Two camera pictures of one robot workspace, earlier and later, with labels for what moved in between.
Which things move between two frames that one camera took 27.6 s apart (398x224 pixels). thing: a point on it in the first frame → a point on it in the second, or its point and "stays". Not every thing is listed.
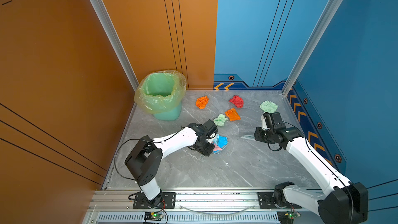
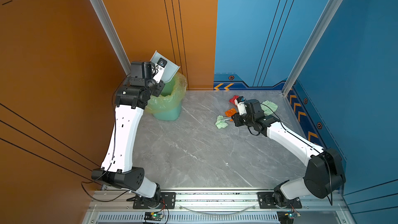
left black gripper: [209, 152] → [159, 87]
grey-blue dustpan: [218, 152] → [171, 68]
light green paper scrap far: [268, 107] stays
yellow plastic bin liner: [159, 91] stays
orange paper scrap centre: [232, 114] stays
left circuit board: [153, 216] stays
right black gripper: [257, 135] → [236, 121]
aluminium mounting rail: [115, 207] stays
